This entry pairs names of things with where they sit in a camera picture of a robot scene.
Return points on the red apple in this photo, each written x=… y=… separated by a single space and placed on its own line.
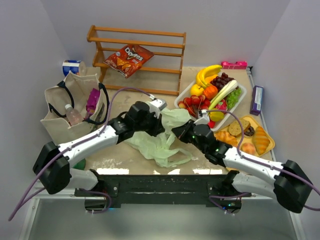
x=211 y=124

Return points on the Doritos chip bag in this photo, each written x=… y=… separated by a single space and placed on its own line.
x=129 y=59

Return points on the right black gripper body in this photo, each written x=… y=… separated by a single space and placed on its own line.
x=183 y=129

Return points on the brown bread slice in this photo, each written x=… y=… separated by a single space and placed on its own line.
x=235 y=129

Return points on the green grapes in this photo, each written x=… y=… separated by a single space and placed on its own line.
x=233 y=98

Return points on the wooden shelf rack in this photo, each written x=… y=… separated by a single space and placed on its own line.
x=105 y=46

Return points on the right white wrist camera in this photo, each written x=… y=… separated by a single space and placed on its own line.
x=203 y=117

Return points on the dark red grapes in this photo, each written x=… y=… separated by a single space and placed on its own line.
x=220 y=81

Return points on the purple box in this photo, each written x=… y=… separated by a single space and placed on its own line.
x=257 y=100

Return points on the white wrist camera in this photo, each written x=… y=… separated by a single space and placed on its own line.
x=156 y=106
x=203 y=117

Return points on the light green plastic bag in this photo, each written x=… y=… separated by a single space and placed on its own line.
x=158 y=148

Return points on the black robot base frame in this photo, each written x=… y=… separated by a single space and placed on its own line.
x=211 y=190

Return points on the small orange pumpkin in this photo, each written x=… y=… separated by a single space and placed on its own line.
x=210 y=92

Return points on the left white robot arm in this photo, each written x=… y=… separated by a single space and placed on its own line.
x=54 y=166

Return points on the green cloth bundle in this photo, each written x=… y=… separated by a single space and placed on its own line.
x=80 y=165

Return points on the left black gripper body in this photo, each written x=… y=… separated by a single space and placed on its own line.
x=157 y=125

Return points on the white fruit tray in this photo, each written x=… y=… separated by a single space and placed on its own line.
x=219 y=124

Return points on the pink box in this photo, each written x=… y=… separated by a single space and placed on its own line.
x=239 y=65

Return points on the round peach bun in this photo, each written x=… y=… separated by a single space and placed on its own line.
x=248 y=148

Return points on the blue white can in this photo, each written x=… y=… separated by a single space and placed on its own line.
x=77 y=67

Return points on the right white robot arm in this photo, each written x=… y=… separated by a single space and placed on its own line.
x=285 y=182

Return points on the chocolate donut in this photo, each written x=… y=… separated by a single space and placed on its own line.
x=249 y=132

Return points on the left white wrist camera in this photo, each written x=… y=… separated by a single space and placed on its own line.
x=156 y=106

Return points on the pink dragon fruit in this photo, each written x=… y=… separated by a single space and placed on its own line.
x=222 y=105

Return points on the red cherries pile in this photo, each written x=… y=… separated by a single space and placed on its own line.
x=194 y=104

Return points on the green celery stalk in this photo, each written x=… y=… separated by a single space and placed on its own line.
x=227 y=89

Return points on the beige canvas tote bag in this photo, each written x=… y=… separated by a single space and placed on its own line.
x=77 y=106

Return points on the yellow star fruit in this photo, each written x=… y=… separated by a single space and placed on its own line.
x=216 y=116

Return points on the yellow bread tray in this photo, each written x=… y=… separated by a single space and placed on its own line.
x=224 y=136

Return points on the yellow apple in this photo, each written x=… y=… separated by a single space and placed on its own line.
x=196 y=90

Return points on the yellow banana bunch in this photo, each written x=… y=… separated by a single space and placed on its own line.
x=206 y=75

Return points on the purple snack bag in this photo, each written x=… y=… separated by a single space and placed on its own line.
x=92 y=101

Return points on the clear plastic water bottle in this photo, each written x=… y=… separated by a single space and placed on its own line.
x=73 y=116

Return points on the golden croissant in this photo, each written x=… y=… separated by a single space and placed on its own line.
x=260 y=140

